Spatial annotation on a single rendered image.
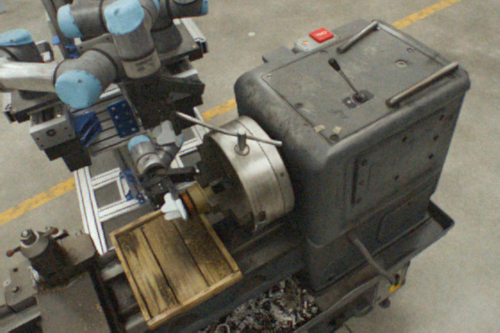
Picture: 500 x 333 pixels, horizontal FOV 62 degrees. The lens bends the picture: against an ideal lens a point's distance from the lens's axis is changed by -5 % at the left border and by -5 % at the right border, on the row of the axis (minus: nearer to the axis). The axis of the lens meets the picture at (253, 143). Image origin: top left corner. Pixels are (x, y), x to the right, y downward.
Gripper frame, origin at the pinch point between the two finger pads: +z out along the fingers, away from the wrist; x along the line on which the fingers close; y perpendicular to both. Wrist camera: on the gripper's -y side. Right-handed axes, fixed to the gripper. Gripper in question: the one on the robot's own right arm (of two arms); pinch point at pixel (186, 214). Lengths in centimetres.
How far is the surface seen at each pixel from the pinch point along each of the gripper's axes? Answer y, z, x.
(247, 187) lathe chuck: -16.1, 8.5, 9.7
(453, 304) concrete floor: -97, 38, -108
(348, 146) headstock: -41.4, 16.6, 16.2
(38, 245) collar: 38.3, -8.0, 6.0
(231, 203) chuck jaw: -12.0, 5.0, 1.6
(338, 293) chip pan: -38, 22, -54
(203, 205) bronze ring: -5.2, 0.6, 0.9
